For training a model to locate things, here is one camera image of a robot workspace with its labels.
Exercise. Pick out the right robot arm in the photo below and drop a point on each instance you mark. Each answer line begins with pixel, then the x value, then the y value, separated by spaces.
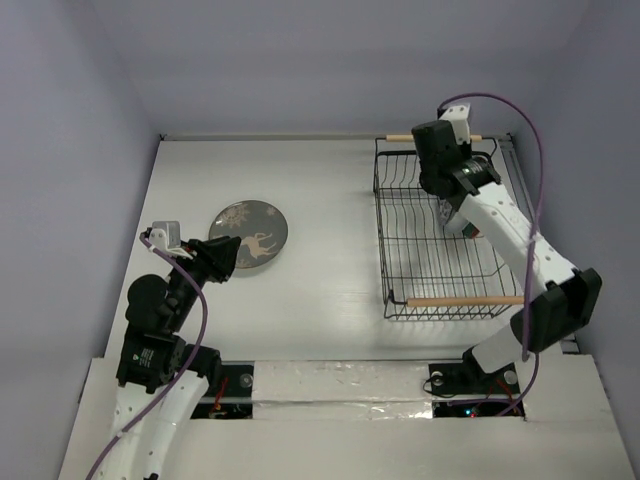
pixel 559 298

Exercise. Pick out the grey reindeer plate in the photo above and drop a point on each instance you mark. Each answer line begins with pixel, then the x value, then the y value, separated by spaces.
pixel 262 228

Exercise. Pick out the black wire dish rack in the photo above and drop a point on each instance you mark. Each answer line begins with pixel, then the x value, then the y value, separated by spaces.
pixel 428 273

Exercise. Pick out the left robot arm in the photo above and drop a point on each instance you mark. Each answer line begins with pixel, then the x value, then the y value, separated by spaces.
pixel 164 370

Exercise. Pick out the red plate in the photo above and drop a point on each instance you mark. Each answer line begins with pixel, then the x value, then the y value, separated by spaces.
pixel 472 231

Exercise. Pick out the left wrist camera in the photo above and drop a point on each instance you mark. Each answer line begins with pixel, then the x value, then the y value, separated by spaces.
pixel 165 235

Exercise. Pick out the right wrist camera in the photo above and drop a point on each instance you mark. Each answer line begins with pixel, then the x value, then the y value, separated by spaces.
pixel 458 116

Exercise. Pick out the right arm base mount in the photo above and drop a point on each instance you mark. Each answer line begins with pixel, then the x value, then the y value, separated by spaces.
pixel 460 393

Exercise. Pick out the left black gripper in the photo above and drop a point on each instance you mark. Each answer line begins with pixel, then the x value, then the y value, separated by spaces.
pixel 216 256

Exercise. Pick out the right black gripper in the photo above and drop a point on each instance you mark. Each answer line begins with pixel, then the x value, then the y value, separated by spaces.
pixel 447 210

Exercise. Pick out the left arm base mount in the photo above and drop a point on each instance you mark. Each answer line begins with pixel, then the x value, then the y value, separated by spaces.
pixel 231 398

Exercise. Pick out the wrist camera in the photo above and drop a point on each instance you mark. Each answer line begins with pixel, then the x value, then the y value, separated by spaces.
pixel 165 235
pixel 458 116

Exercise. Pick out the blue patterned plate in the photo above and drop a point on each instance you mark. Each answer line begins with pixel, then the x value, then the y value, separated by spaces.
pixel 446 213

